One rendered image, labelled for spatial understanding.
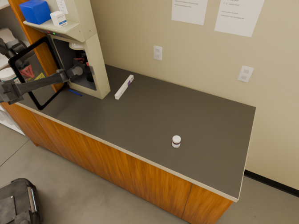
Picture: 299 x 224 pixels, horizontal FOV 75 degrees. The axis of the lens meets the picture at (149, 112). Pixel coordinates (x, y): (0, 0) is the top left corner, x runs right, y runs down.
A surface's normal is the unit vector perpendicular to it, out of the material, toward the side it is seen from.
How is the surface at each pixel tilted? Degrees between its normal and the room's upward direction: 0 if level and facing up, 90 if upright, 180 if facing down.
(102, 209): 0
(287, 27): 90
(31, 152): 0
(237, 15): 90
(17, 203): 0
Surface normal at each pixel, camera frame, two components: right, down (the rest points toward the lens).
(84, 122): -0.03, -0.68
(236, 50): -0.45, 0.66
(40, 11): 0.89, 0.32
